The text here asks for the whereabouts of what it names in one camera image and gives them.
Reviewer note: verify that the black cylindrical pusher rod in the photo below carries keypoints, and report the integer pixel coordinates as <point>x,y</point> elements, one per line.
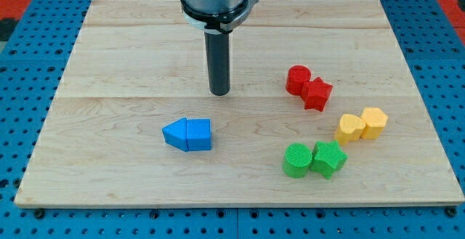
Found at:
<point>218,62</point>

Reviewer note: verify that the blue triangle block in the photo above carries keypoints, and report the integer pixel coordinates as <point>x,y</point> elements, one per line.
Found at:
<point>175,134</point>

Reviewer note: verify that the yellow hexagon block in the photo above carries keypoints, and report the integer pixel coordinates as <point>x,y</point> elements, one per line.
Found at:
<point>375,121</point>

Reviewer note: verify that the green star block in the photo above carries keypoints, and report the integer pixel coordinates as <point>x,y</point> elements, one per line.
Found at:
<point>328,158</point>

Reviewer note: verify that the blue cube block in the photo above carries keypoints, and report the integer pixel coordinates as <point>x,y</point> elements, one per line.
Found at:
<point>198,134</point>

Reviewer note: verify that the yellow heart block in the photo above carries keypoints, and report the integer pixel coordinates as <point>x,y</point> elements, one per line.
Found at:
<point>349,129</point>

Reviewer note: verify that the wooden board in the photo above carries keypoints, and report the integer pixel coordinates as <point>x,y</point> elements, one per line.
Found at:
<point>138,66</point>

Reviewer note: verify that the red cylinder block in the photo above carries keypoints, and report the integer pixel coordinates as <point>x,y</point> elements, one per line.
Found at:
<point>297,76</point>

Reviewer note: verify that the green cylinder block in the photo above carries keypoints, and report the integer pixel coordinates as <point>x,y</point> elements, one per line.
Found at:
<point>297,160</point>

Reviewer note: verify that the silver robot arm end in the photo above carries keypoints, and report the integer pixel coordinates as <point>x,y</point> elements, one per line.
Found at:
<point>217,16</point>

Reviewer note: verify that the red star block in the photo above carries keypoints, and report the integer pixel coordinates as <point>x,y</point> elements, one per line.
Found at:
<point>315,94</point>

